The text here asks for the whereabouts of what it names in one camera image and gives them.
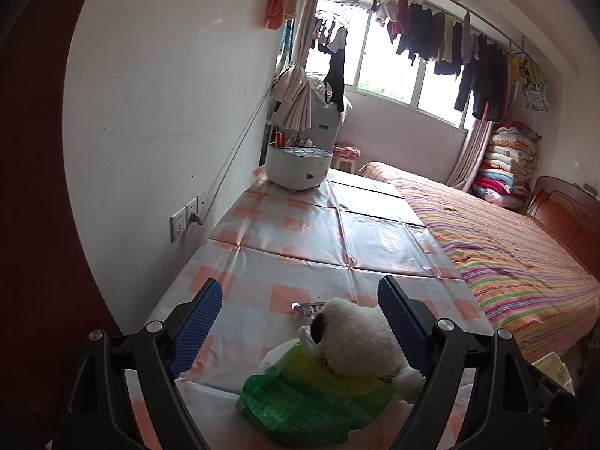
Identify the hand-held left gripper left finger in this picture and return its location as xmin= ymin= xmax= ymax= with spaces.
xmin=51 ymin=277 xmax=223 ymax=450

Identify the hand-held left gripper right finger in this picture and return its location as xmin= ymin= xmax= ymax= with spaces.
xmin=377 ymin=274 xmax=549 ymax=450

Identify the white plush toy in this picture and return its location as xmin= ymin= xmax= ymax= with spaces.
xmin=297 ymin=296 xmax=425 ymax=404

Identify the green wet wipes packet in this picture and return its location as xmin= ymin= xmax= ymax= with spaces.
xmin=237 ymin=337 xmax=399 ymax=446

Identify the cream plastic bin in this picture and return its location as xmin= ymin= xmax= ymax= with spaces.
xmin=534 ymin=351 xmax=576 ymax=397

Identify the bed with striped sheet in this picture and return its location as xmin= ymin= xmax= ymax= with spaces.
xmin=358 ymin=162 xmax=600 ymax=366

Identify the pink stool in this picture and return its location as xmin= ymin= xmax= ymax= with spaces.
xmin=332 ymin=145 xmax=362 ymax=172

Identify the beige window curtain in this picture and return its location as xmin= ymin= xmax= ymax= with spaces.
xmin=445 ymin=117 xmax=493 ymax=191

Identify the white utensil holder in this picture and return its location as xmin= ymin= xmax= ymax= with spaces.
xmin=265 ymin=142 xmax=335 ymax=193

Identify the stack of folded quilts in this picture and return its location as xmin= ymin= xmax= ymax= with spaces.
xmin=471 ymin=122 xmax=537 ymax=209

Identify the wooden headboard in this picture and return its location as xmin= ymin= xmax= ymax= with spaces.
xmin=522 ymin=175 xmax=600 ymax=277

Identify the bundle of chopsticks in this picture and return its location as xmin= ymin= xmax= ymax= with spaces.
xmin=274 ymin=131 xmax=315 ymax=149

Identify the dark red door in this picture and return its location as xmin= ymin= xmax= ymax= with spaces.
xmin=0 ymin=0 xmax=118 ymax=450

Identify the grey washing machine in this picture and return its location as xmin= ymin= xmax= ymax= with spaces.
xmin=307 ymin=91 xmax=345 ymax=170

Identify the tied striped beige curtain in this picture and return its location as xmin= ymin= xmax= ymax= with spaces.
xmin=269 ymin=0 xmax=324 ymax=132

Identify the window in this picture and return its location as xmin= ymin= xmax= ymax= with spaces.
xmin=304 ymin=0 xmax=479 ymax=132

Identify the black hanging garment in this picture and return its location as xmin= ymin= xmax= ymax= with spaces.
xmin=323 ymin=40 xmax=348 ymax=113

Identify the floral hanging garment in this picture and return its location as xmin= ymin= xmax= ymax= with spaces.
xmin=520 ymin=56 xmax=550 ymax=113

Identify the row of hanging clothes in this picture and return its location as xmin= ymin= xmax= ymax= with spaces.
xmin=375 ymin=0 xmax=516 ymax=123

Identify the sock drying hanger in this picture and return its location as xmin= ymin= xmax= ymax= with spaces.
xmin=312 ymin=9 xmax=350 ymax=54

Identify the wall socket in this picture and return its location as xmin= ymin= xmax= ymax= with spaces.
xmin=169 ymin=187 xmax=212 ymax=243

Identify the grey wall cable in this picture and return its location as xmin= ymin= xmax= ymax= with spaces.
xmin=206 ymin=77 xmax=278 ymax=226

